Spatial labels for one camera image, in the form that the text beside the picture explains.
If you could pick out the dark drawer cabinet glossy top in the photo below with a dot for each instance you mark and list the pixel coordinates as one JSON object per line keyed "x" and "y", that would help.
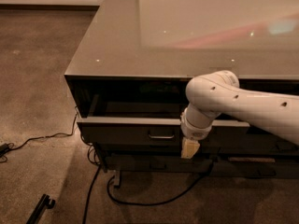
{"x": 148, "y": 50}

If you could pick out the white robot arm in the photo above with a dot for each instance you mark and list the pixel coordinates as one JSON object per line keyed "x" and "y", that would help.
{"x": 219, "y": 93}

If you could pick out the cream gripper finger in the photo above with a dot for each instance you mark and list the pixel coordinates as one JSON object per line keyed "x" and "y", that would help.
{"x": 189, "y": 148}

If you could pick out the black power adapter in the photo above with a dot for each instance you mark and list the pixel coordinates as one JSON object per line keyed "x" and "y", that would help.
{"x": 4, "y": 149}

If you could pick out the dark drawer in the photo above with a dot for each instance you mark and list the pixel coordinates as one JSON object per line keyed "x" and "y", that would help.
{"x": 264, "y": 145}
{"x": 256, "y": 168}
{"x": 157, "y": 148}
{"x": 121, "y": 124}
{"x": 144, "y": 163}

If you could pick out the black metal bracket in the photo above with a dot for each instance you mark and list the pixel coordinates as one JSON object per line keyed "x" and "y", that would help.
{"x": 44, "y": 203}

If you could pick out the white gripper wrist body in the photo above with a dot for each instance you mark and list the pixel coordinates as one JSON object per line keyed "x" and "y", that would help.
{"x": 194, "y": 131}

